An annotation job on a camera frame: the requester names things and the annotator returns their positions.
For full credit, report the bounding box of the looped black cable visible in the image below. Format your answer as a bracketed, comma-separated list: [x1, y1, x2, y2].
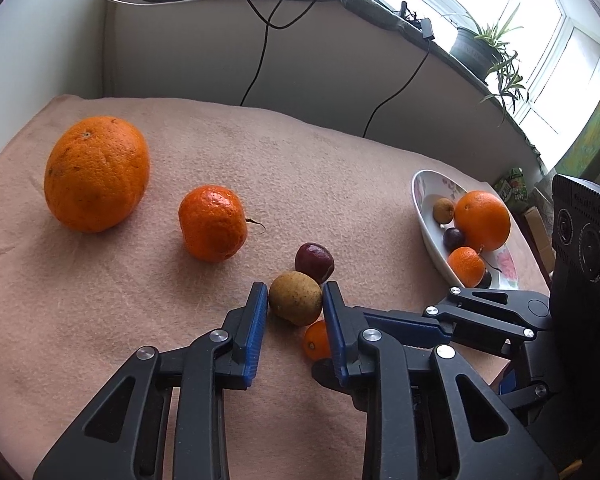
[230, 0, 336, 107]

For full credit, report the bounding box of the kumquat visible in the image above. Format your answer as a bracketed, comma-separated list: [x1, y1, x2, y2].
[303, 319, 333, 361]

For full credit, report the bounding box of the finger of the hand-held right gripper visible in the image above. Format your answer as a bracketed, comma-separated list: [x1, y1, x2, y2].
[362, 286, 552, 361]
[311, 359, 343, 397]

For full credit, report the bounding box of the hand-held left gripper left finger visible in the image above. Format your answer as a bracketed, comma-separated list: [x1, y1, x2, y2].
[32, 281, 269, 480]

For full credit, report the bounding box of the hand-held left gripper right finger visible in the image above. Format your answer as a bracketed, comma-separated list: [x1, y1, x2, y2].
[321, 281, 561, 480]

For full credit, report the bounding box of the large orange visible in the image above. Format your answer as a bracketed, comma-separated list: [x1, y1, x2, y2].
[43, 116, 151, 234]

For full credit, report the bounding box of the potted spider plant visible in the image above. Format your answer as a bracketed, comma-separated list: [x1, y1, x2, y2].
[435, 0, 531, 131]

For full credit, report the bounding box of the mandarin with stem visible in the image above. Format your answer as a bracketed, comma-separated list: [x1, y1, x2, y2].
[178, 185, 267, 264]

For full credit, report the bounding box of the dark tablet on stand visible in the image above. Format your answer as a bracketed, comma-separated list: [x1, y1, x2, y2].
[367, 0, 421, 23]

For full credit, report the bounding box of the small mandarin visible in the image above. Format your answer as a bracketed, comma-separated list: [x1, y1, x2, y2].
[447, 246, 486, 287]

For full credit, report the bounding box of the floral white plate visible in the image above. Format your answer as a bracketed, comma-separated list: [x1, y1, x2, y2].
[411, 170, 521, 291]

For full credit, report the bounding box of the white panel board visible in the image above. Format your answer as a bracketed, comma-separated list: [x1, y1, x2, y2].
[0, 0, 116, 181]

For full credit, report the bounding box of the medium smooth orange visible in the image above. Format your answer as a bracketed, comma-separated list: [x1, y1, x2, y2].
[453, 190, 511, 252]

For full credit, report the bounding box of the black cable with inline box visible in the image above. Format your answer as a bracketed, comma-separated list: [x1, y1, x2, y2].
[362, 2, 437, 138]

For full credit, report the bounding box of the small brown kiwi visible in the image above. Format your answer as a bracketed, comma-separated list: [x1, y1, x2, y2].
[268, 271, 324, 327]
[433, 198, 456, 224]

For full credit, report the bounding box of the cardboard box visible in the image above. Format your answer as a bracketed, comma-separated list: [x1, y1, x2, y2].
[522, 205, 556, 271]

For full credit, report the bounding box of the green snack bag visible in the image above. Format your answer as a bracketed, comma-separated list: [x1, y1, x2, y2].
[494, 167, 531, 211]

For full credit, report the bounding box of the white window frame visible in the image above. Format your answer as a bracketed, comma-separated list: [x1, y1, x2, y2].
[270, 0, 600, 171]

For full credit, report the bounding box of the pink blanket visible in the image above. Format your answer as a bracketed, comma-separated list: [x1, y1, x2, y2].
[0, 94, 551, 480]

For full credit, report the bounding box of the green wall poster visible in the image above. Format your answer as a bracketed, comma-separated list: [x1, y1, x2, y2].
[555, 40, 600, 181]

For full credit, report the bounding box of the dark red cherry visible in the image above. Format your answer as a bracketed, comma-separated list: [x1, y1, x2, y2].
[294, 242, 335, 284]
[477, 255, 503, 289]
[443, 227, 467, 252]

